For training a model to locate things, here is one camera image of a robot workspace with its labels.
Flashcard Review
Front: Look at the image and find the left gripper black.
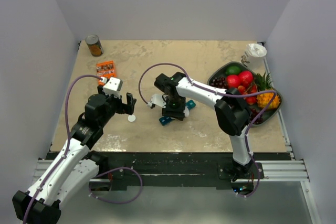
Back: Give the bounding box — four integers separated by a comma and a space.
98, 85, 135, 127

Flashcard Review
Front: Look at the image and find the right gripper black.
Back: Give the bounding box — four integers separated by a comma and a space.
162, 95, 186, 120

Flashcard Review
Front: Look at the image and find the white bottle cap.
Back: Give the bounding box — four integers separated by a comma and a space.
128, 114, 136, 122

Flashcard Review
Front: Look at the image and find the teal weekly pill organizer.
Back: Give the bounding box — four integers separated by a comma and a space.
159, 100, 196, 126

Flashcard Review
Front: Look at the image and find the white vitamin pill bottle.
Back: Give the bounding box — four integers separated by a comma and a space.
184, 107, 190, 118

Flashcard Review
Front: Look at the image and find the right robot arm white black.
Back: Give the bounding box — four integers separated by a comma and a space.
150, 72, 253, 181

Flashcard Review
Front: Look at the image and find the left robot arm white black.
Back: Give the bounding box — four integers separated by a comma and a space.
12, 93, 136, 223

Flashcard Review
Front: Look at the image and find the orange snack box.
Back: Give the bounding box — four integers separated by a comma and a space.
96, 61, 117, 79

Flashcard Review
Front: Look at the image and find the dark grape bunch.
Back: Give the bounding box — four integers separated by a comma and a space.
210, 77, 260, 121

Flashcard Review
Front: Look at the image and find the red apple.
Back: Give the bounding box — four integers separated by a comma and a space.
238, 70, 254, 87
226, 75, 241, 88

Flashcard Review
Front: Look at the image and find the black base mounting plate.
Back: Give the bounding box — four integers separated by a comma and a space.
96, 152, 290, 193

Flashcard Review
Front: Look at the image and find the green lime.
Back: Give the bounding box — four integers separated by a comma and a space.
225, 65, 242, 76

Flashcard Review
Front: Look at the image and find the tin food can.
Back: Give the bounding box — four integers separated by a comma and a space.
85, 35, 103, 57

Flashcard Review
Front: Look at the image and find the strawberry pile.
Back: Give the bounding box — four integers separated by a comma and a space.
238, 83, 258, 105

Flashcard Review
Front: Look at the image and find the grey fruit tray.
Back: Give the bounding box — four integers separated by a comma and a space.
207, 61, 282, 126

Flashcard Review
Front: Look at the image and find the small pineapple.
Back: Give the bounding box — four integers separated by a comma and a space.
255, 73, 281, 110

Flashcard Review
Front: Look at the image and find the white paper cup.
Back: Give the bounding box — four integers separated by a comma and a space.
240, 43, 267, 70

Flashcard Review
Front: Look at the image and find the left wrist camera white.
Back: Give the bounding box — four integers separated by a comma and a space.
100, 77, 123, 98

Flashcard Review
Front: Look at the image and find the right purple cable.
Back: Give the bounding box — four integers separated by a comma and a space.
138, 63, 278, 127

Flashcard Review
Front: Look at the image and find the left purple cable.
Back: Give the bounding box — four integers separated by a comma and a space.
22, 74, 106, 224

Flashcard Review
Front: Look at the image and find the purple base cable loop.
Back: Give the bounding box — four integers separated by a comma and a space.
88, 166, 144, 205

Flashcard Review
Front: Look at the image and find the aluminium rail frame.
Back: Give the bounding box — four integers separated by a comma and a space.
19, 142, 322, 224

